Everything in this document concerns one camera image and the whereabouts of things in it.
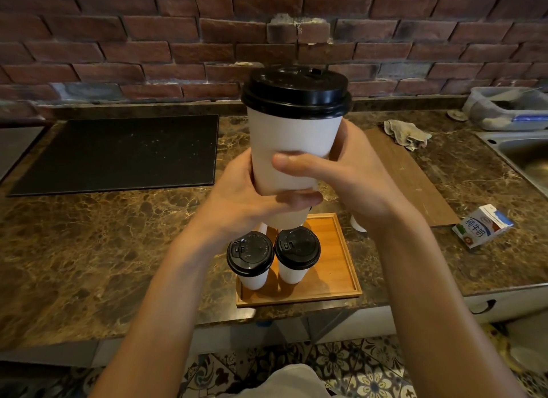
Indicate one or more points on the person's left forearm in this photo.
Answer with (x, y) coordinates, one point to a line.
(154, 329)

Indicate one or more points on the crumpled beige rag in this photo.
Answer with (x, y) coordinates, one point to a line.
(406, 134)

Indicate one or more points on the black rubber mat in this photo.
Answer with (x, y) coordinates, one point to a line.
(115, 155)

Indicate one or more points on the yellow slipper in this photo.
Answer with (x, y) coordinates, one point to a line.
(498, 346)

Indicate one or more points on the white blue milk carton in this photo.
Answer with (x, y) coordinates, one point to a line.
(479, 228)

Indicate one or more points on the small round pale sink plug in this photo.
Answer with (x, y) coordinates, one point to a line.
(457, 115)

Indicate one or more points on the clear plastic container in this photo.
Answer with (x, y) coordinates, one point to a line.
(505, 111)

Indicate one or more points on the white plastic bag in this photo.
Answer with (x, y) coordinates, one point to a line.
(531, 340)

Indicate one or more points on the person's left hand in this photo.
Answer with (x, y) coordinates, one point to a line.
(231, 209)

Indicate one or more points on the small blue tape piece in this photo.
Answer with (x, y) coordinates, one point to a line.
(264, 324)

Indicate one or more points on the grey metal panel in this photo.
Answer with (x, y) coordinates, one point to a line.
(15, 151)

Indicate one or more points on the person's right hand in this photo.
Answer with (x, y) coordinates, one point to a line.
(364, 183)

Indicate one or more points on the steel sink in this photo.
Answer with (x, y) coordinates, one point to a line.
(522, 155)

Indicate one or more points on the white paper cup black lid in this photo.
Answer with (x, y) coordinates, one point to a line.
(297, 248)
(357, 224)
(250, 252)
(262, 228)
(291, 136)

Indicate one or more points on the person's right forearm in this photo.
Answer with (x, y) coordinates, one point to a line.
(445, 325)

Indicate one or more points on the square wooden tray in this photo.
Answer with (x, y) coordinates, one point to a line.
(334, 269)

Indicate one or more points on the person's light grey clothing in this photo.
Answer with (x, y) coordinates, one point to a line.
(287, 387)

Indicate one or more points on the white drawer front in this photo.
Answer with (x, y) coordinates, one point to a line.
(526, 303)

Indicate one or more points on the brown flat board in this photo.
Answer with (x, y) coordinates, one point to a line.
(415, 179)

